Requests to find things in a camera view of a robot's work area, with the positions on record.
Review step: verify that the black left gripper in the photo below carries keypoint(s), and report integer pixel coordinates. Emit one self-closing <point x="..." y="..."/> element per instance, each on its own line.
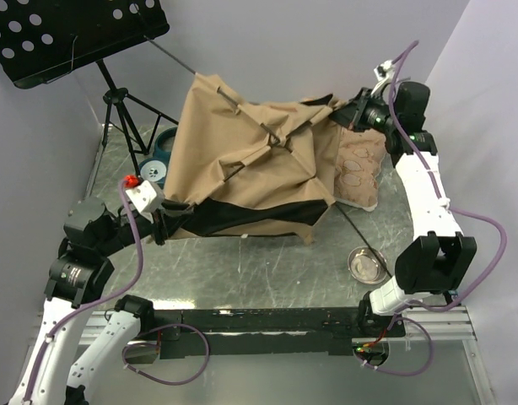
<point x="162" y="224"/>

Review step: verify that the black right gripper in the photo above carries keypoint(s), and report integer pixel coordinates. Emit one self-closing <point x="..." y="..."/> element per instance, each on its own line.
<point x="354" y="114"/>

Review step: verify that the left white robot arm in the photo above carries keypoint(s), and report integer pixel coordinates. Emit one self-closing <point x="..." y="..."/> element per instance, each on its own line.
<point x="56" y="373"/>

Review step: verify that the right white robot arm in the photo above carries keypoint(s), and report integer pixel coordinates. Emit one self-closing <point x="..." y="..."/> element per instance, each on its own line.
<point x="440" y="254"/>

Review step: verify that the teal double pet bowl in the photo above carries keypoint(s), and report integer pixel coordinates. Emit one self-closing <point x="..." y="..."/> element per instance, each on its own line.
<point x="155" y="169"/>

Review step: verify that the steel pet bowl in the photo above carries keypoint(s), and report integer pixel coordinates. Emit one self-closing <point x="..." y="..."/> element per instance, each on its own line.
<point x="367" y="266"/>

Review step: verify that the orange patterned pillow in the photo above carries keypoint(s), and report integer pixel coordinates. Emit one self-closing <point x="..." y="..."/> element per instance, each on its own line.
<point x="358" y="165"/>

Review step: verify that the black music stand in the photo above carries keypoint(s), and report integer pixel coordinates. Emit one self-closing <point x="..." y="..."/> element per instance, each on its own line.
<point x="42" y="41"/>

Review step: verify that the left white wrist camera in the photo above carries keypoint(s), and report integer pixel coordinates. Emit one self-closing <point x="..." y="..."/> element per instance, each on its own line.
<point x="146" y="197"/>

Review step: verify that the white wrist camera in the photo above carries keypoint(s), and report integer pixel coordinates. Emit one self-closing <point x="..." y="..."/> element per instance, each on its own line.
<point x="385" y="71"/>
<point x="146" y="197"/>

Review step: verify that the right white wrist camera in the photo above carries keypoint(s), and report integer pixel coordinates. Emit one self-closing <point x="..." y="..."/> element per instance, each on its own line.
<point x="385" y="71"/>

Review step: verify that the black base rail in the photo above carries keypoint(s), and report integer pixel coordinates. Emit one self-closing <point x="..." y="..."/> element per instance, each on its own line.
<point x="330" y="330"/>

